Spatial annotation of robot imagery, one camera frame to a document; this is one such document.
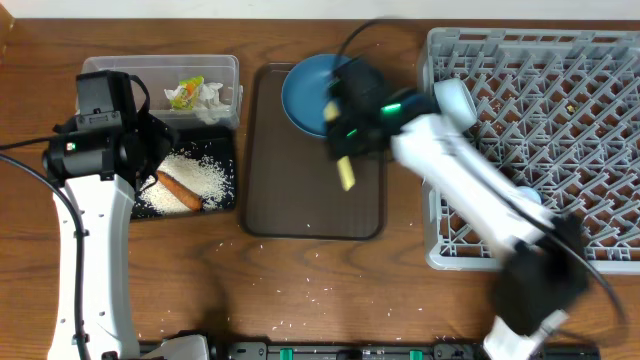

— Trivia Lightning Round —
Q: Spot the yellow plastic spoon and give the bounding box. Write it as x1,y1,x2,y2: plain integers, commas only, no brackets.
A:
323,101,356,191

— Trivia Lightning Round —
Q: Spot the yellow green snack wrapper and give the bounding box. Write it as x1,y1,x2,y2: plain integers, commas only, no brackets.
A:
164,76,204,110

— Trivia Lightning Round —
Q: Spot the white paper waste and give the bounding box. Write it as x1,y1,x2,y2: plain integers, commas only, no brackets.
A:
171,82,231,125

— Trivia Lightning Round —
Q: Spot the dark blue plate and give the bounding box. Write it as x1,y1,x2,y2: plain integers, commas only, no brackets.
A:
281,54,336,138

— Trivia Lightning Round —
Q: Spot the pile of white rice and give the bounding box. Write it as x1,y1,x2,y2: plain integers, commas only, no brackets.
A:
134,152,235,218

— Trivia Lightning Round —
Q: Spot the orange carrot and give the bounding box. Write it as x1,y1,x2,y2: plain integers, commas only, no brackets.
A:
157,171,203,212

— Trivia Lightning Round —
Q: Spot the light blue small bowl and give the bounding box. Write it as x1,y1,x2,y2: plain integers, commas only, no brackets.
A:
433,78,478,132

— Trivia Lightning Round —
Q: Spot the light blue plastic cup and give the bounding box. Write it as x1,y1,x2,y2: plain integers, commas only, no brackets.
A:
518,186,542,204

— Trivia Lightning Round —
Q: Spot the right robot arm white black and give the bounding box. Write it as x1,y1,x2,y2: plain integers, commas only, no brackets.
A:
322,85,588,359

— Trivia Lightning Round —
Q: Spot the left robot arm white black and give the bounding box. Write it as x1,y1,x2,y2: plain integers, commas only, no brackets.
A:
43,111,179,359

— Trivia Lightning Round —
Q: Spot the black waste tray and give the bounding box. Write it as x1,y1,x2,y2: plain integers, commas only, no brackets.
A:
131,127,237,220

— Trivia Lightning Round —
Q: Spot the clear plastic waste bin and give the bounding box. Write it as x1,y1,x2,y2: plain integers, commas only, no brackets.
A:
82,55,242,129

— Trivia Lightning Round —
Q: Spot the grey dishwasher rack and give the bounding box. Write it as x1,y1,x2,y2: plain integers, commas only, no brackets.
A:
419,28,639,275

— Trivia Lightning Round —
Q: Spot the brown serving tray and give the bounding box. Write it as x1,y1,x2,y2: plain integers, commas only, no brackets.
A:
240,63,386,241

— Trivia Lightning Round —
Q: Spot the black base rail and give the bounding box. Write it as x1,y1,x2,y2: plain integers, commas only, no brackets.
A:
204,341,601,360

